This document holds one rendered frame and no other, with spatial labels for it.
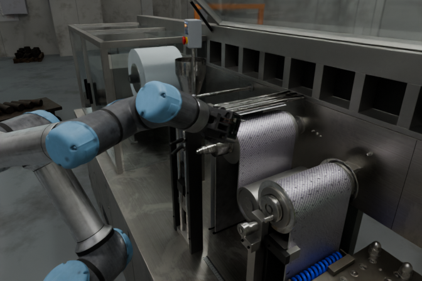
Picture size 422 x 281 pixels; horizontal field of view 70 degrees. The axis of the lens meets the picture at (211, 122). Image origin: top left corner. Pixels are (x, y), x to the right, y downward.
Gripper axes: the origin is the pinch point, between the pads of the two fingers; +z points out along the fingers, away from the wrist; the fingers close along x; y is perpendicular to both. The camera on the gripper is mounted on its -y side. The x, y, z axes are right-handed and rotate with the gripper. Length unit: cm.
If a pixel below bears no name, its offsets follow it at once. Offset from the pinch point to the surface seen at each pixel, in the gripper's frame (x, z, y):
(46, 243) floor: -115, 72, -177
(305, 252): -28.4, 20.1, 22.9
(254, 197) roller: -17.4, 12.8, 6.3
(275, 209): -17.2, 5.2, 16.3
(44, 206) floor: -102, 91, -224
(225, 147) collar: -5.0, 9.3, -5.9
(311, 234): -22.7, 18.2, 23.6
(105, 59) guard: 20, 10, -80
